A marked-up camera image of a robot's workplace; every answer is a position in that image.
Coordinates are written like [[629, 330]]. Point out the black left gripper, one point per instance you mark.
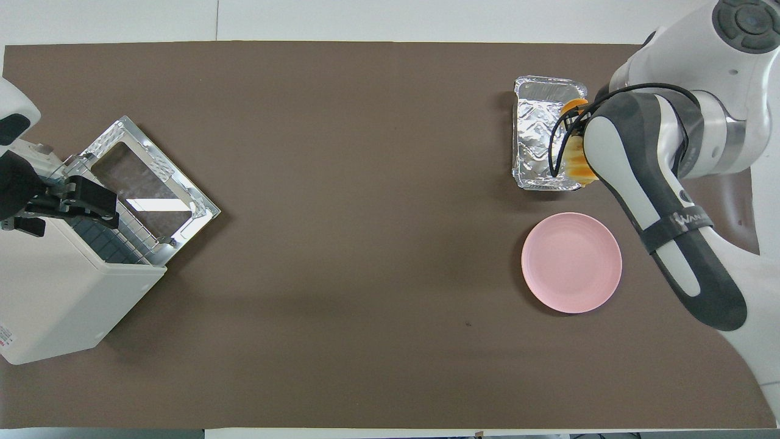
[[13, 186]]

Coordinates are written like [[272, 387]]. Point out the sliced orange bread loaf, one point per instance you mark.
[[576, 161]]

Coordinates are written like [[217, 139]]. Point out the aluminium foil tray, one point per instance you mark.
[[536, 140]]

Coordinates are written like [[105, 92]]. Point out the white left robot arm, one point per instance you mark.
[[15, 97]]

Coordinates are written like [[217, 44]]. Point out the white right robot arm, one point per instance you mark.
[[634, 158]]

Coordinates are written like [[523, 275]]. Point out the white toaster oven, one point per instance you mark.
[[61, 305]]

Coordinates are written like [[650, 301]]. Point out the chrome glass oven door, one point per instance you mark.
[[183, 195]]

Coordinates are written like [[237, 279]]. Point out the pink round plate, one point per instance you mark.
[[573, 262]]

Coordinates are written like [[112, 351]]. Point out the brown table mat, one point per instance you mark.
[[365, 244]]

